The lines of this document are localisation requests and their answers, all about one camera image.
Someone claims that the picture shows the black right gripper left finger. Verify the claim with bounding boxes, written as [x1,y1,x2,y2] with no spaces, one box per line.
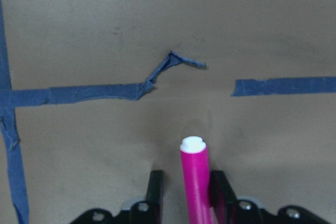
[145,170,163,224]

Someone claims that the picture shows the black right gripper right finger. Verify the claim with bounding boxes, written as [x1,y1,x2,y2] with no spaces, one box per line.
[210,170,237,223]

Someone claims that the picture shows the pink marker pen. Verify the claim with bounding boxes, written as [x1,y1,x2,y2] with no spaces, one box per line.
[180,136,215,223]

